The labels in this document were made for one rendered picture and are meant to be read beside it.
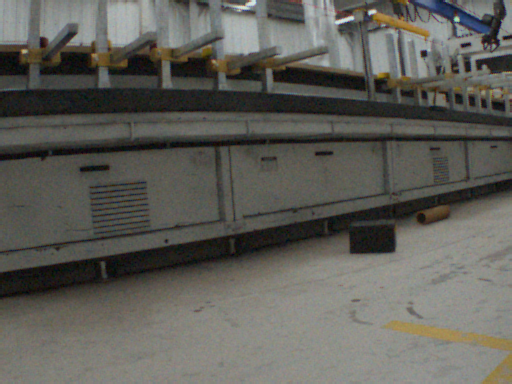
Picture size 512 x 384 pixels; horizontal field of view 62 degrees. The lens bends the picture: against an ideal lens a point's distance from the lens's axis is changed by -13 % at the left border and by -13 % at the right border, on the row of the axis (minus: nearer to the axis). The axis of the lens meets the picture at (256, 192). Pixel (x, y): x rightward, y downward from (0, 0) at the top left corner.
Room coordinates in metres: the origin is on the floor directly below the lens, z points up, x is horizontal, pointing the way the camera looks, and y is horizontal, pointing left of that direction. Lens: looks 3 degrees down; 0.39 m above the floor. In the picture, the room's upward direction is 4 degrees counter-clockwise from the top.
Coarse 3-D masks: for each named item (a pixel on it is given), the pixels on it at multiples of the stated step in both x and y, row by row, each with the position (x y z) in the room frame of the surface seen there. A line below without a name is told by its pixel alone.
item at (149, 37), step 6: (144, 36) 1.35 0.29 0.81; (150, 36) 1.34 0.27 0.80; (156, 36) 1.35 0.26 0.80; (132, 42) 1.42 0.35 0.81; (138, 42) 1.38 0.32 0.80; (144, 42) 1.35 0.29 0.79; (150, 42) 1.36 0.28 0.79; (126, 48) 1.45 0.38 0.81; (132, 48) 1.42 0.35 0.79; (138, 48) 1.41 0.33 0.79; (114, 54) 1.53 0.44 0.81; (120, 54) 1.49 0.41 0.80; (126, 54) 1.46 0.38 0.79; (132, 54) 1.47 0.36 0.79; (114, 60) 1.53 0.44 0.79; (120, 60) 1.53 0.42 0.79
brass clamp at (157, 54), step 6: (156, 48) 1.68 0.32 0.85; (162, 48) 1.69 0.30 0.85; (168, 48) 1.70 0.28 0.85; (174, 48) 1.72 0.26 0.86; (150, 54) 1.70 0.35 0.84; (156, 54) 1.67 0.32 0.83; (162, 54) 1.69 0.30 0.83; (168, 54) 1.70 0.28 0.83; (156, 60) 1.69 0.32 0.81; (168, 60) 1.71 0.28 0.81; (174, 60) 1.72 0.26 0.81; (180, 60) 1.73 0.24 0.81; (186, 60) 1.75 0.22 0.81
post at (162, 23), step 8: (160, 0) 1.69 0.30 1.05; (160, 8) 1.69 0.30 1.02; (160, 16) 1.69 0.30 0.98; (160, 24) 1.69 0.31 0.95; (168, 24) 1.71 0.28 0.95; (160, 32) 1.69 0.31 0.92; (168, 32) 1.71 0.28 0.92; (160, 40) 1.69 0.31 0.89; (168, 40) 1.71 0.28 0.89; (160, 64) 1.70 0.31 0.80; (168, 64) 1.71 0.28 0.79; (160, 72) 1.70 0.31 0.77; (168, 72) 1.71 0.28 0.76; (160, 80) 1.70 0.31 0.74; (168, 80) 1.71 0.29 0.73
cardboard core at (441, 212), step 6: (426, 210) 2.61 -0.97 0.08; (432, 210) 2.63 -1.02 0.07; (438, 210) 2.66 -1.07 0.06; (444, 210) 2.71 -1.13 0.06; (420, 216) 2.64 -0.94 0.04; (426, 216) 2.56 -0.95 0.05; (432, 216) 2.60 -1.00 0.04; (438, 216) 2.65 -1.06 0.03; (444, 216) 2.71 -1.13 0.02; (420, 222) 2.61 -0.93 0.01; (426, 222) 2.57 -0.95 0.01
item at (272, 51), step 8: (272, 48) 1.66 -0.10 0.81; (280, 48) 1.66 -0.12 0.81; (248, 56) 1.77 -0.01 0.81; (256, 56) 1.73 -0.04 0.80; (264, 56) 1.70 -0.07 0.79; (272, 56) 1.70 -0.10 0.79; (232, 64) 1.85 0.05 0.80; (240, 64) 1.81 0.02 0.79; (248, 64) 1.80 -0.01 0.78; (208, 72) 1.97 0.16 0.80
